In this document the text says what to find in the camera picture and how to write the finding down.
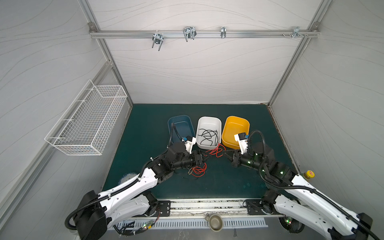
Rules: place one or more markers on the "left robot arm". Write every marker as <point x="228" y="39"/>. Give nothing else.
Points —
<point x="98" y="212"/>

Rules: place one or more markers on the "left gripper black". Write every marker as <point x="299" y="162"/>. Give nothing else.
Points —
<point x="199" y="160"/>

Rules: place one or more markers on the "yellow cap bottle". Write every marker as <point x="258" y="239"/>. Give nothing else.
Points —
<point x="308" y="175"/>

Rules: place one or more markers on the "aluminium crossbar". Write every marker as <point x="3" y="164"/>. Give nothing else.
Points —
<point x="193" y="33"/>

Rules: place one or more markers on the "white wire basket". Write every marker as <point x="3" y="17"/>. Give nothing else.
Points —
<point x="86" y="125"/>

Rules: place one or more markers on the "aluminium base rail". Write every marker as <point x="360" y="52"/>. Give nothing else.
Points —
<point x="183" y="208"/>

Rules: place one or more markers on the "small metal cup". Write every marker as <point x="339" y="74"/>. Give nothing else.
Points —
<point x="215" y="222"/>

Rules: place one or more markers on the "blue plastic bin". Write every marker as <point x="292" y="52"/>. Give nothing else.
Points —
<point x="180" y="127"/>

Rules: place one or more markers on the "yellow plastic bin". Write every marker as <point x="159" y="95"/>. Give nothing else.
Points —
<point x="233" y="126"/>

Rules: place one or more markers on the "white plastic bin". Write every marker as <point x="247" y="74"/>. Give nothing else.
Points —
<point x="209" y="133"/>

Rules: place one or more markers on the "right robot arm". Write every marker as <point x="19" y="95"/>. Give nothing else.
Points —
<point x="291" y="195"/>

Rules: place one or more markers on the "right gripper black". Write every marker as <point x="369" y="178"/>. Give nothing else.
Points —
<point x="236" y="159"/>

